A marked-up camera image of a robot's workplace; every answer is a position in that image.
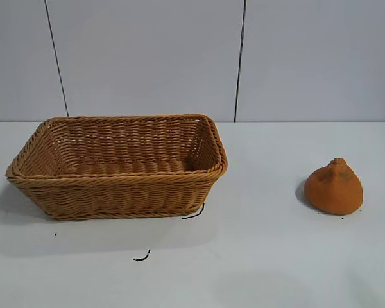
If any orange fruit with knobby stem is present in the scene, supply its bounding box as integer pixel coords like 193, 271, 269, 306
304, 157, 364, 216

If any brown woven wicker basket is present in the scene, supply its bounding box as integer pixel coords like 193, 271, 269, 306
5, 112, 230, 221

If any black curved thread piece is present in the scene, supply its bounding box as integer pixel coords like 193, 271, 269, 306
182, 202, 206, 221
132, 248, 152, 262

